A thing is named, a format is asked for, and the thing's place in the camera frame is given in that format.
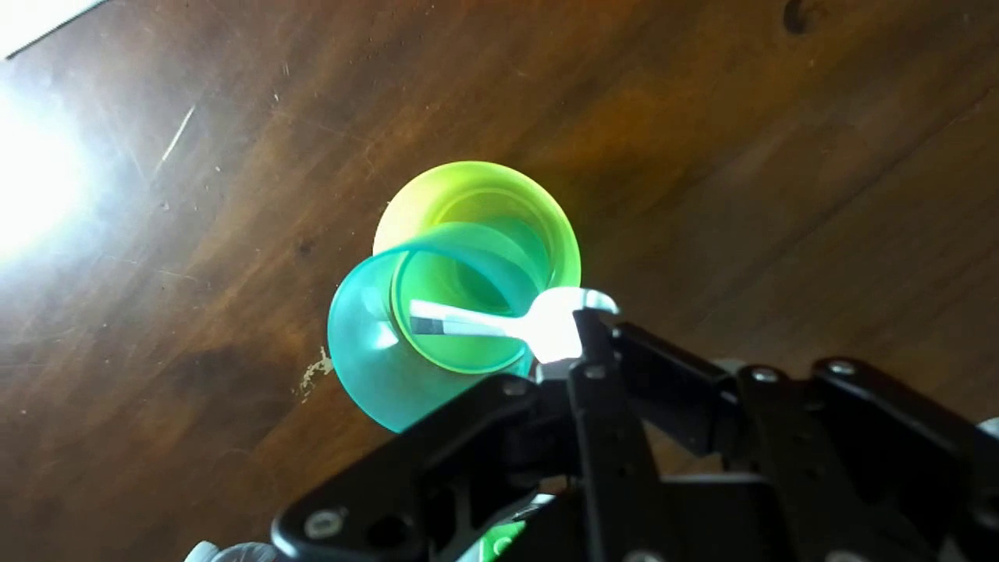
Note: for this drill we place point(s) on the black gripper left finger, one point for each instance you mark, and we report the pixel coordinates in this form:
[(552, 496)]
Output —
[(470, 471)]

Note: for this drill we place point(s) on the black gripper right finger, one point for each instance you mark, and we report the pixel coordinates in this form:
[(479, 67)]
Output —
[(791, 471)]

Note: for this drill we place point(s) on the translucent green cup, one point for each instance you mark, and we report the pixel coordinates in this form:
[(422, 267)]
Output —
[(361, 355)]

